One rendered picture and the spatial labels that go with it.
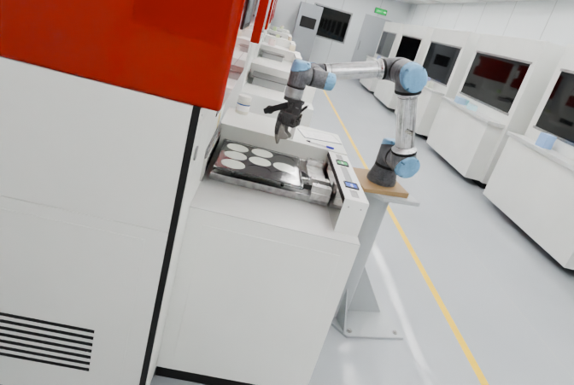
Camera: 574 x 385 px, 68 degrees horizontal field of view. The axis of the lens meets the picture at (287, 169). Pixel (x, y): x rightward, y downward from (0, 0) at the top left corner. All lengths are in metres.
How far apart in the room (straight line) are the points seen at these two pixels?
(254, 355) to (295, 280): 0.39
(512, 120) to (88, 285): 5.56
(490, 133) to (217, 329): 5.10
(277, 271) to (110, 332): 0.59
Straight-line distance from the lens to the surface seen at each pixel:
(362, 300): 2.68
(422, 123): 8.31
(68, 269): 1.53
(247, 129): 2.04
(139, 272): 1.46
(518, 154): 5.51
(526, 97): 6.29
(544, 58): 6.29
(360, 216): 1.61
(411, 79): 1.90
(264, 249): 1.58
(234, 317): 1.76
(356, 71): 1.97
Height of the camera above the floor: 1.52
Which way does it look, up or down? 20 degrees down
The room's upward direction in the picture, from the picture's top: 16 degrees clockwise
